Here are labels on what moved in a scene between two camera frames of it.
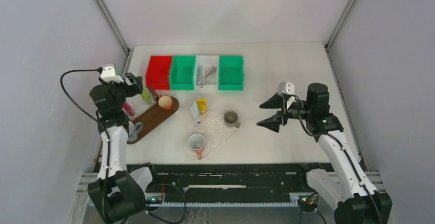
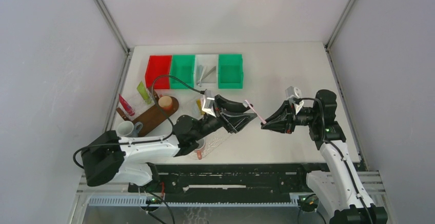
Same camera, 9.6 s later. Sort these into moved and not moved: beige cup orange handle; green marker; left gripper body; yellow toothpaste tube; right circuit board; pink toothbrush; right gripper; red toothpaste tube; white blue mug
Moved: left gripper body; pink toothbrush; right gripper
Not moved: white blue mug; right circuit board; green marker; red toothpaste tube; yellow toothpaste tube; beige cup orange handle
